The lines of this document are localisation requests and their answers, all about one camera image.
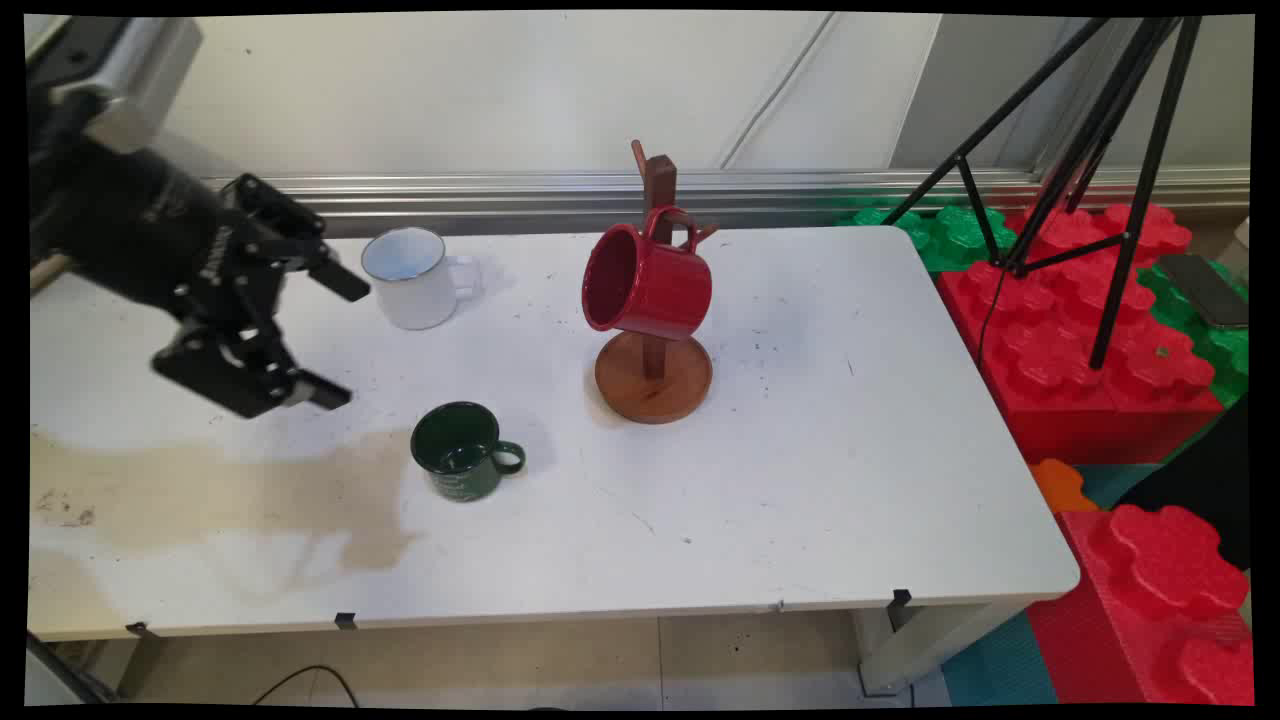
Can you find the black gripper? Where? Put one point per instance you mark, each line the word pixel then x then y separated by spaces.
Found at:
pixel 140 230

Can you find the red enamel mug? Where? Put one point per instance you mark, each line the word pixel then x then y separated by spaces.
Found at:
pixel 655 285

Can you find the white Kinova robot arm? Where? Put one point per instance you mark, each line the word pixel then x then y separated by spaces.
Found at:
pixel 140 70

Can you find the white enamel mug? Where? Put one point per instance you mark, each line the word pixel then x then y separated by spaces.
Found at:
pixel 412 285

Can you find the dark green enamel mug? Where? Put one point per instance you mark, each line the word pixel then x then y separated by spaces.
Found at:
pixel 460 465

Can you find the wooden mug tree stand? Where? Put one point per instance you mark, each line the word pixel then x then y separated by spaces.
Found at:
pixel 655 380

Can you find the green foam block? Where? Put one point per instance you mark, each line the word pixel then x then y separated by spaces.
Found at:
pixel 1225 355
pixel 955 235

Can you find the white table leg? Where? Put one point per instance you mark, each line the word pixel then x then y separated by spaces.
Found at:
pixel 905 645

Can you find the large red foam block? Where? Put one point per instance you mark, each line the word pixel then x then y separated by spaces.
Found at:
pixel 1070 370

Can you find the orange foam block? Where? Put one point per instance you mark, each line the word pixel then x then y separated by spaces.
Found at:
pixel 1060 485

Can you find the black tripod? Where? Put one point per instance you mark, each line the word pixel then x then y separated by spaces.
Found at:
pixel 1110 170

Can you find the dark smartphone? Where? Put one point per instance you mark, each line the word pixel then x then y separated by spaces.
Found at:
pixel 1203 290

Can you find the aluminium wall rail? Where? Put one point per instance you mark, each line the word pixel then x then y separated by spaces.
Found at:
pixel 500 200

